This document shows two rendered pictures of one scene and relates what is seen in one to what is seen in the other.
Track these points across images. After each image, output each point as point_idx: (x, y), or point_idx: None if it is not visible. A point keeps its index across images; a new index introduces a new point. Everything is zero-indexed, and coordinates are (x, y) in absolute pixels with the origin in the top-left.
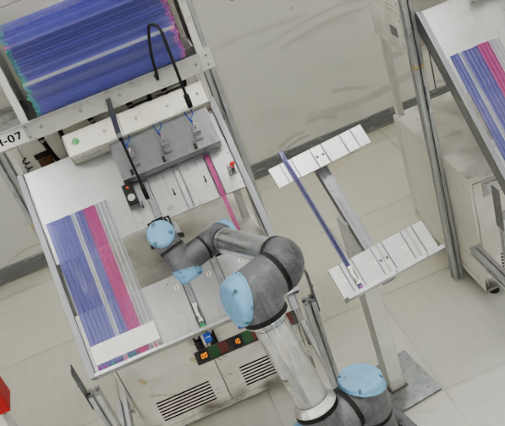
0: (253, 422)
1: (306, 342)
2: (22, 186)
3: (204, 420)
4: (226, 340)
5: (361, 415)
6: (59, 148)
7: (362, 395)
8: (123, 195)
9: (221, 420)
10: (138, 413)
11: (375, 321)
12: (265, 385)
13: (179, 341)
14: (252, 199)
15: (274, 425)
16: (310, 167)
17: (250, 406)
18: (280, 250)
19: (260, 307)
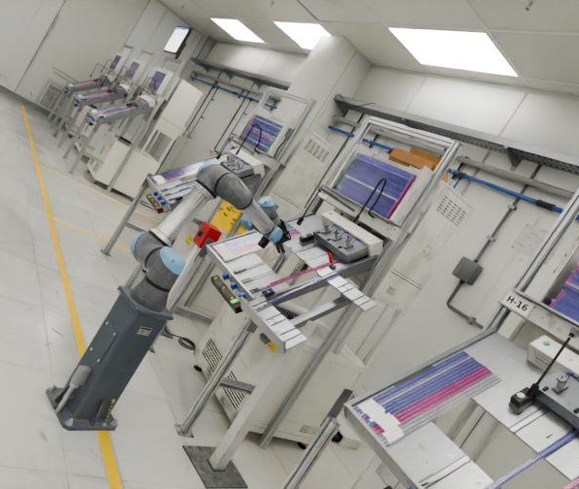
0: (198, 397)
1: None
2: (306, 213)
3: (204, 382)
4: (224, 283)
5: (150, 254)
6: None
7: (161, 249)
8: None
9: (202, 387)
10: (205, 333)
11: (250, 396)
12: (222, 398)
13: (223, 266)
14: (313, 277)
15: (193, 403)
16: (336, 284)
17: (210, 402)
18: (235, 176)
19: (203, 173)
